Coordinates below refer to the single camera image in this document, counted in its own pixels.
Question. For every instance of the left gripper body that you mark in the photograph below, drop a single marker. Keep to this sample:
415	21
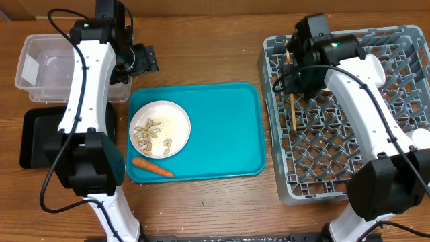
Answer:
144	62

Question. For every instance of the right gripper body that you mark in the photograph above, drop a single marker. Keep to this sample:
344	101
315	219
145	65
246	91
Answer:
300	81

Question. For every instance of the wooden chopstick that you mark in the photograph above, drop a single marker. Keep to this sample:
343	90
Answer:
292	100

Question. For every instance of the white dinner plate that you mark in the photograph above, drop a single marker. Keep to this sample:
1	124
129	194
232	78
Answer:
166	110

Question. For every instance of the white bowl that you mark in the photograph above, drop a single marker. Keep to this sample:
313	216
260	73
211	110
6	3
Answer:
375	71

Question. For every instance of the orange carrot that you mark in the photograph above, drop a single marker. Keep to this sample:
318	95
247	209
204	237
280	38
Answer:
147	165

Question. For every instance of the white cup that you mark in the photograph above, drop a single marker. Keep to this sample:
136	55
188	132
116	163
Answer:
420	137

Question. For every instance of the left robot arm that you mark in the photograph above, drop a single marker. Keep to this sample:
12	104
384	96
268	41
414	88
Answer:
81	153

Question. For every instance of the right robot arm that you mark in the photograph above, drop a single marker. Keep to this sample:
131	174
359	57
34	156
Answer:
395	173

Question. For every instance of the grey dishwasher rack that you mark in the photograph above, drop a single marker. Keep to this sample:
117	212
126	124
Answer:
315	161

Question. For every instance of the peanut shells pile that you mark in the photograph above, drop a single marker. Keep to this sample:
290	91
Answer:
153	138

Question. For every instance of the teal serving tray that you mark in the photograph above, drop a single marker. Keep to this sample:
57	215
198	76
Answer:
227	136

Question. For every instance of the clear plastic bin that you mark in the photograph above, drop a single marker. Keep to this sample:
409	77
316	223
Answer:
46	67

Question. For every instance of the black tray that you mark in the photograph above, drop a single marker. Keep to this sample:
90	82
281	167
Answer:
39	126

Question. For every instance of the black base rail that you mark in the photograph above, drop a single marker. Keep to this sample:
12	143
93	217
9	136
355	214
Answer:
294	237

